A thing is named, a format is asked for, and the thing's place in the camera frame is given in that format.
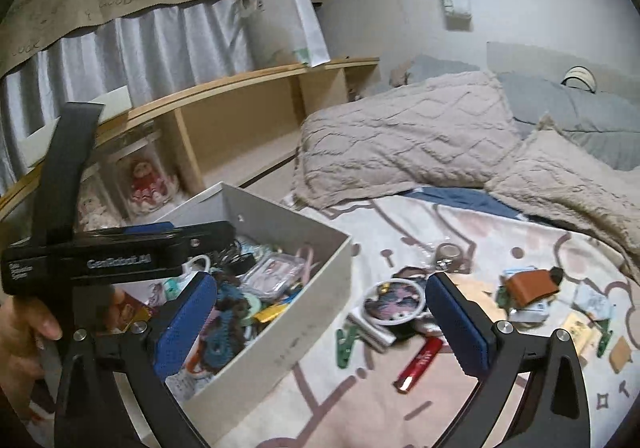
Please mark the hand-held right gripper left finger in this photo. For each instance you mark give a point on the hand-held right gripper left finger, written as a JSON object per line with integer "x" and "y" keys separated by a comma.
{"x": 187, "y": 323}

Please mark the clear plastic card case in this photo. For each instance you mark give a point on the clear plastic card case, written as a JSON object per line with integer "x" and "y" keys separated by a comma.
{"x": 272, "y": 270}

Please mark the wooden shelf unit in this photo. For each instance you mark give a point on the wooden shelf unit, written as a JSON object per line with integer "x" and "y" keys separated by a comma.
{"x": 240, "y": 123}

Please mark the white visor cap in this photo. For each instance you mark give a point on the white visor cap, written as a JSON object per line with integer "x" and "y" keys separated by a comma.
{"x": 580, "y": 78}

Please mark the brown leather case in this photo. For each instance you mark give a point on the brown leather case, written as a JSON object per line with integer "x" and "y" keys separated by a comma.
{"x": 530, "y": 285}

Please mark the white shoe box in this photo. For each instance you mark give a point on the white shoe box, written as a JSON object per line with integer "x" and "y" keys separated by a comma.
{"x": 280, "y": 348}

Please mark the small white box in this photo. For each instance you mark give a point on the small white box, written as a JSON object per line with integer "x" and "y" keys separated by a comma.
{"x": 370, "y": 328}

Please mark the cartoon printed blanket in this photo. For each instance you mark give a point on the cartoon printed blanket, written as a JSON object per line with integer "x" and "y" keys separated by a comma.
{"x": 360, "y": 403}

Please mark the white board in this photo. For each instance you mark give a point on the white board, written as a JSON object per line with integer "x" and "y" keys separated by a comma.
{"x": 110, "y": 100}

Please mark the blue tissue pack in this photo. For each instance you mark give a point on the blue tissue pack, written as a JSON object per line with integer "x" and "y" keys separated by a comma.
{"x": 530, "y": 315}

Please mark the person's left hand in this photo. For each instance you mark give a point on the person's left hand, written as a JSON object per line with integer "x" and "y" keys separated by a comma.
{"x": 25, "y": 328}

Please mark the clear tape roll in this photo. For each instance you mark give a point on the clear tape roll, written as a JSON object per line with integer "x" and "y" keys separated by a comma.
{"x": 450, "y": 255}

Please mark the oval wooden box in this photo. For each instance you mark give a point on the oval wooden box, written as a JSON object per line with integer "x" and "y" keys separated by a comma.
{"x": 482, "y": 288}

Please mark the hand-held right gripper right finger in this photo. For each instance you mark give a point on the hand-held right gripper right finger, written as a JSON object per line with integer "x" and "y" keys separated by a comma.
{"x": 457, "y": 328}

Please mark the red packet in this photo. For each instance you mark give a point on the red packet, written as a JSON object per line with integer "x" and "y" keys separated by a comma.
{"x": 131, "y": 315}

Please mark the white tote bag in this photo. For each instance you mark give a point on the white tote bag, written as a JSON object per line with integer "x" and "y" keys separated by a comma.
{"x": 285, "y": 18}

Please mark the red dressed doll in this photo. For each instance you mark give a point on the red dressed doll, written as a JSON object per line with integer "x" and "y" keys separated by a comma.
{"x": 145, "y": 183}

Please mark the grey duvet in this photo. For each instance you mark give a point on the grey duvet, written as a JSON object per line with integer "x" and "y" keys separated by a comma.
{"x": 575, "y": 113}

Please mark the yellow packet box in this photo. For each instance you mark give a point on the yellow packet box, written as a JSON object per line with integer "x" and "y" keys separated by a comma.
{"x": 580, "y": 333}

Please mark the red tube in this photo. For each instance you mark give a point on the red tube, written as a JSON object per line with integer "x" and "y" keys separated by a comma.
{"x": 420, "y": 363}

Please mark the dark blue cloth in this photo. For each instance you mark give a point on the dark blue cloth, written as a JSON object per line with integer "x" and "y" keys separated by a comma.
{"x": 465, "y": 203}

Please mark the clear plastic wrapper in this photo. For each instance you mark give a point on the clear plastic wrapper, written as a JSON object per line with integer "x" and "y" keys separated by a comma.
{"x": 595, "y": 300}

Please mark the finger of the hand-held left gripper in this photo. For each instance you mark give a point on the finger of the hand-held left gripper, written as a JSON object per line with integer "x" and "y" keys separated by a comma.
{"x": 210, "y": 238}
{"x": 150, "y": 228}

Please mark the grey headboard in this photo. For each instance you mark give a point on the grey headboard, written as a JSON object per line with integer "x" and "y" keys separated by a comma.
{"x": 525, "y": 58}

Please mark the beige fluffy blanket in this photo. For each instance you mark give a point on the beige fluffy blanket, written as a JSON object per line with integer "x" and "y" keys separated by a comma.
{"x": 400, "y": 138}

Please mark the grey pillow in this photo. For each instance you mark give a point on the grey pillow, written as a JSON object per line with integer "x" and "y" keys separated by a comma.
{"x": 440, "y": 68}

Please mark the dark green clothespin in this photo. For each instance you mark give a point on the dark green clothespin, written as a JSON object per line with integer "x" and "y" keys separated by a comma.
{"x": 604, "y": 335}

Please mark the round white-rimmed mirror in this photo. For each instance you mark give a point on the round white-rimmed mirror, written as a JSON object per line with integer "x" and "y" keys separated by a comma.
{"x": 395, "y": 300}

